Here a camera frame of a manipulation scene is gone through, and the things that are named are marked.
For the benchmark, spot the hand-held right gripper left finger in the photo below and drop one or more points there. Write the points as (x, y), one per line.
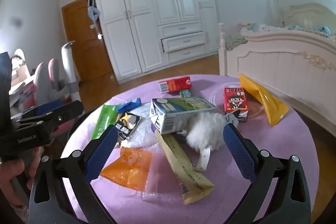
(101, 153)

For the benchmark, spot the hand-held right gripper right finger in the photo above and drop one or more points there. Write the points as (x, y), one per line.
(240, 153)

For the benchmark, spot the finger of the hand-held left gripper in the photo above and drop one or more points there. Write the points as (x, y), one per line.
(65, 113)
(50, 106)

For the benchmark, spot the orange wrapper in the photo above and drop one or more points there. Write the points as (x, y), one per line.
(128, 166)

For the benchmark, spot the green wrapper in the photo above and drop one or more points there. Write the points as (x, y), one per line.
(105, 119)

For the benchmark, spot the black yellow packet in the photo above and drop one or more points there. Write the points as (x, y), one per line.
(126, 127)

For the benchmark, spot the white fluffy plush toy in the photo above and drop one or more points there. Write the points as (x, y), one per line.
(207, 132)

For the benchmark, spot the silver plastic wrapper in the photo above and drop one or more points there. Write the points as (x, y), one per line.
(144, 132)

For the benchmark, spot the red cartoon milk box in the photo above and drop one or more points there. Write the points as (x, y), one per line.
(235, 102)

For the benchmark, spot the yellow pouch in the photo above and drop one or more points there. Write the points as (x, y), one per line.
(273, 108)

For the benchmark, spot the blue wrapper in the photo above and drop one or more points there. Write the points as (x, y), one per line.
(130, 105)

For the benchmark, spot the long beige packet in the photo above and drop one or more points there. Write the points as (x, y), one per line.
(183, 171)

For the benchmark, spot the white green milk carton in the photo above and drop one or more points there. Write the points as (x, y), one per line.
(178, 116)

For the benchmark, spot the small green packet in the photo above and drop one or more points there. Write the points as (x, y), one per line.
(185, 93)

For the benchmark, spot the red drink carton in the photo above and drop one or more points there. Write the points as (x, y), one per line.
(176, 84)

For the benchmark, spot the person's left hand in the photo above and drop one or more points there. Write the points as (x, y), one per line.
(10, 179)

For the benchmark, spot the purple table mat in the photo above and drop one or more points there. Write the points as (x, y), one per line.
(275, 148)

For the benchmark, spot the cluttered desk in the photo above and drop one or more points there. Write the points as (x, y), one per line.
(21, 79)

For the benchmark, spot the pink grey study chair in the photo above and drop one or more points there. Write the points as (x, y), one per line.
(68, 64)

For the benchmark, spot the white bag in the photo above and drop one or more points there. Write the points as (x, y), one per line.
(19, 56)

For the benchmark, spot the wooden door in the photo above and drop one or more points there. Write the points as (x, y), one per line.
(84, 37)

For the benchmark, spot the blue plastic bag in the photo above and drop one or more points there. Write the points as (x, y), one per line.
(93, 12)

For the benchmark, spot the light green blanket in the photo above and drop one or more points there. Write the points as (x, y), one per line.
(236, 40)

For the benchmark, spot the blue white bedding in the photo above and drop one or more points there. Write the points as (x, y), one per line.
(262, 28)

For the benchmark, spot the white wardrobe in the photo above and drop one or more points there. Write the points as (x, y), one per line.
(147, 16)

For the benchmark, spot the cream bed frame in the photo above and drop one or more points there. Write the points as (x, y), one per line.
(275, 61)

